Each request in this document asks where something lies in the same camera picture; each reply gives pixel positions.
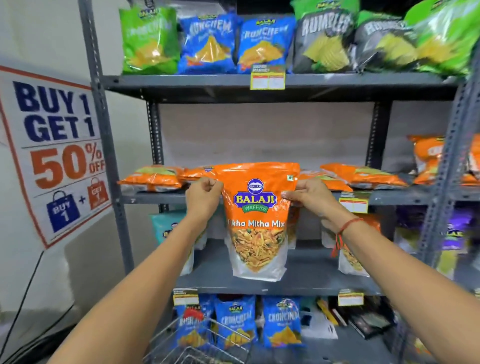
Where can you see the black green wavy chips packet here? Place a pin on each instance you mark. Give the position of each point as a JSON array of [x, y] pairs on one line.
[[324, 41], [382, 43]]

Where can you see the large orange snack mix pouch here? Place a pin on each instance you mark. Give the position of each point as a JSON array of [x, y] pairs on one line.
[[257, 232]]

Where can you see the grey metal shelf rack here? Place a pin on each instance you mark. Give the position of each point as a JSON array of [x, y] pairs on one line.
[[240, 84]]

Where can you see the yellow shelf price label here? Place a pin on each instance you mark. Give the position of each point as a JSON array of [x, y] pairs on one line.
[[185, 297], [350, 298], [267, 78], [354, 202]]

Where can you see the person's right hand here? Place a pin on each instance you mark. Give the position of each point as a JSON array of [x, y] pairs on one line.
[[315, 202]]

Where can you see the person's left fingers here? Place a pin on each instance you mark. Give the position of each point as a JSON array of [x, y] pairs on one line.
[[213, 185]]

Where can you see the upright orange snack packet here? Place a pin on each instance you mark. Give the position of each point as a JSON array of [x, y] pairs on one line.
[[427, 159], [473, 161]]

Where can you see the person's left hand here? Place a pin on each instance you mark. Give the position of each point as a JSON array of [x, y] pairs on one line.
[[200, 200]]

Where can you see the white flat packet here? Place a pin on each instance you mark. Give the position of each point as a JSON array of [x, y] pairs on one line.
[[318, 326]]

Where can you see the grey slotted rack post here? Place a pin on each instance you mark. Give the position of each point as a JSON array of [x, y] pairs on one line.
[[448, 161]]

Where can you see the blue triangle chips packet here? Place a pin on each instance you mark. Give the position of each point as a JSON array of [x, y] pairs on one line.
[[236, 320], [195, 326], [208, 45], [282, 322], [264, 43]]

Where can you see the yellow slim packet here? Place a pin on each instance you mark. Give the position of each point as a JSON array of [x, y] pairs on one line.
[[327, 310]]

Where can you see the person's left forearm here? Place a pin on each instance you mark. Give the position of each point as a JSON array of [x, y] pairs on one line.
[[150, 285]]

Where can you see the green triangle chips packet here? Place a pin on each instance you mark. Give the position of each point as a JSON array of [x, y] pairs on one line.
[[150, 41]]

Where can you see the teal snack pouch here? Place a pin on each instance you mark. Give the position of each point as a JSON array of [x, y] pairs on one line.
[[167, 228]]

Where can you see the person's right forearm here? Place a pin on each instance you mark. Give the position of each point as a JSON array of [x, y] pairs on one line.
[[408, 288]]

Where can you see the black flat packet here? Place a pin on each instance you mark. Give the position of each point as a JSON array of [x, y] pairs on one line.
[[371, 324]]

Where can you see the bright green chips packet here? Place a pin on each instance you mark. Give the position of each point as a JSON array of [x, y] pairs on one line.
[[446, 35]]

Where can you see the person's right thumb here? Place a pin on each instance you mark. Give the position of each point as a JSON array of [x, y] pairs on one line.
[[291, 197]]

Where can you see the flat orange snack packet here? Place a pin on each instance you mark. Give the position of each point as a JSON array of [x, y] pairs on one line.
[[152, 178], [197, 173], [330, 182], [365, 175]]

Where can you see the white promotional offer poster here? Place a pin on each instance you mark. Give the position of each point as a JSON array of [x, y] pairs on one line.
[[56, 150]]

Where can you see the purple snack packet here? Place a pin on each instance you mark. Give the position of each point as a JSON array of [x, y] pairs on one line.
[[455, 232]]

